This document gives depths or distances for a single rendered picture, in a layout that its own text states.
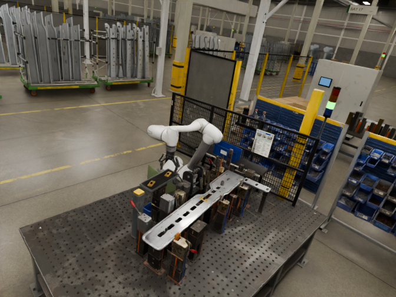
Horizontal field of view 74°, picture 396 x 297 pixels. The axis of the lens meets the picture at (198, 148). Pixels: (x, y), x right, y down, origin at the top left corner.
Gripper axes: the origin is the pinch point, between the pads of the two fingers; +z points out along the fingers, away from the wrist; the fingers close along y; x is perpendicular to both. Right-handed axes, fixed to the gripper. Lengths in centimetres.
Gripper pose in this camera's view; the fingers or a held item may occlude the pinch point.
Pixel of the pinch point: (168, 170)
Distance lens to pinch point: 238.1
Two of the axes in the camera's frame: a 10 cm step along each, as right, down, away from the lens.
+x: 3.3, -3.6, 8.7
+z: -1.4, 8.9, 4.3
